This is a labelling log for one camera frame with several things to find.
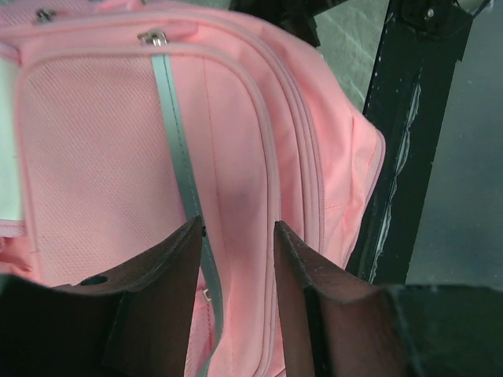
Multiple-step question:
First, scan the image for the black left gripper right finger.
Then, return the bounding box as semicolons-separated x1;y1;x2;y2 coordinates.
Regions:
274;221;502;376

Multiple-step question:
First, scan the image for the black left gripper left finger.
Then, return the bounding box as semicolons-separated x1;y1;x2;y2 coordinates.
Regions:
1;218;204;376

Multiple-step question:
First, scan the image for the pink student backpack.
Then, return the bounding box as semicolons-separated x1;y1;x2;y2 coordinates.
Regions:
1;1;385;376

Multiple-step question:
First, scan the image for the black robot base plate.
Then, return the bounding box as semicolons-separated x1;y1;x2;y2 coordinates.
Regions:
347;1;472;284

